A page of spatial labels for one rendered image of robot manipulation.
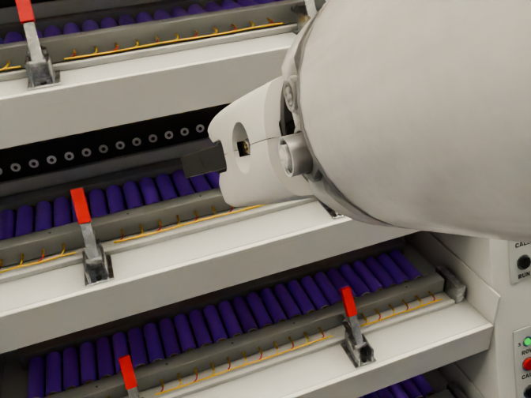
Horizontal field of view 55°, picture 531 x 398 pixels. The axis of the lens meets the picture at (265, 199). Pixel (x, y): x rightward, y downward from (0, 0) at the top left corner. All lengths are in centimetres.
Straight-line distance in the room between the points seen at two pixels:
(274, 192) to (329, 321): 50
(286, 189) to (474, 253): 54
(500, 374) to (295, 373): 28
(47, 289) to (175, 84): 24
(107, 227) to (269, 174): 40
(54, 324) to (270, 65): 33
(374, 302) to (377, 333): 4
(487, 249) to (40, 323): 51
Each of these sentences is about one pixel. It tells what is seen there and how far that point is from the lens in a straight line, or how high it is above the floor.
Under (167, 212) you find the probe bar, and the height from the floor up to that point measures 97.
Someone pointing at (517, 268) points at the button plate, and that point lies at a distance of 72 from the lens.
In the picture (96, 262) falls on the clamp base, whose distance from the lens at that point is 56.
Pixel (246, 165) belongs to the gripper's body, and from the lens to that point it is 22.
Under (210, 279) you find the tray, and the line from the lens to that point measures 55.
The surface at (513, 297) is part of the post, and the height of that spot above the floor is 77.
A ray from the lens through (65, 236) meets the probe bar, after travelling 58.
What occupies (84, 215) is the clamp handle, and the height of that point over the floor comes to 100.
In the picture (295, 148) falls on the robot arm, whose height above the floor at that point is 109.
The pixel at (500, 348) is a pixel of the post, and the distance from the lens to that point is 76.
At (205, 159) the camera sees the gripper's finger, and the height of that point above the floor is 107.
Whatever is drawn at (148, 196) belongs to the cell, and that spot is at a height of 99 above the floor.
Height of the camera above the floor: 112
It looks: 15 degrees down
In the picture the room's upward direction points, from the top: 10 degrees counter-clockwise
